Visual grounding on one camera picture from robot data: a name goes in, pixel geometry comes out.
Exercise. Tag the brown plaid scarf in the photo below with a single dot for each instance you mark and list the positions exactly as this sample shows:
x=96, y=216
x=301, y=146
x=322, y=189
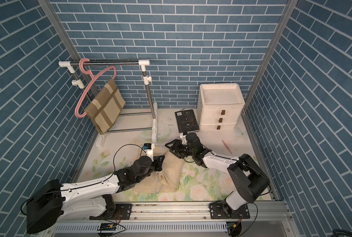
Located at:
x=106, y=107

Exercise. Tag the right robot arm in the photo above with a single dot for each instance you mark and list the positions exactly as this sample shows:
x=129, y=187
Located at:
x=249, y=179

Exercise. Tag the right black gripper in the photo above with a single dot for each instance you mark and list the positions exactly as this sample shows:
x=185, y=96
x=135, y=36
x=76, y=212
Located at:
x=177, y=142

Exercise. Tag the pink plastic hanger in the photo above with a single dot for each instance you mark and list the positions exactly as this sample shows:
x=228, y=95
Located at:
x=94, y=79

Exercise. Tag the small black electronics board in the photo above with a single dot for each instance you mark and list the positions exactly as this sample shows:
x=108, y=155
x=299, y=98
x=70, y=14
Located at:
x=107, y=227

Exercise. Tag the metal clothes rack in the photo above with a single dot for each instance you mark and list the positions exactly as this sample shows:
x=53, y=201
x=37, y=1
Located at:
x=81, y=80

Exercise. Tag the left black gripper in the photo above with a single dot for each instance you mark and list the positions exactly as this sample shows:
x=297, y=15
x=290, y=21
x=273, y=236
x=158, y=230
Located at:
x=158, y=163

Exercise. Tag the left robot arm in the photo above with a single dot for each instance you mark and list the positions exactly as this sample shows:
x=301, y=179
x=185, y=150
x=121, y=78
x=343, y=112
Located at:
x=92, y=199

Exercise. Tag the black notebook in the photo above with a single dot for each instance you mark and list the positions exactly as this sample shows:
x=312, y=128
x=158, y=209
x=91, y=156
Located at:
x=186, y=121

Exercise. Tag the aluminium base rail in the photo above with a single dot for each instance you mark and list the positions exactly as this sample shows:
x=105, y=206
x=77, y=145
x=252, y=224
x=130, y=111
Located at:
x=185, y=219

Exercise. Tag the beige scarf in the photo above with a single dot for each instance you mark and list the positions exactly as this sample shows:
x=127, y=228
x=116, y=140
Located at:
x=170, y=175

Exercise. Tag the white drawer cabinet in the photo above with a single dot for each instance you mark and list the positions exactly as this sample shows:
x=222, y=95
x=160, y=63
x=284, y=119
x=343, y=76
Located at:
x=219, y=106

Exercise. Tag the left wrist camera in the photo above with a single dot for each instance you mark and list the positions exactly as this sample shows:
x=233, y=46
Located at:
x=148, y=149

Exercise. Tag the floral table mat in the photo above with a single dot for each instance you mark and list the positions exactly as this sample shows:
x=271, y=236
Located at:
x=121, y=149

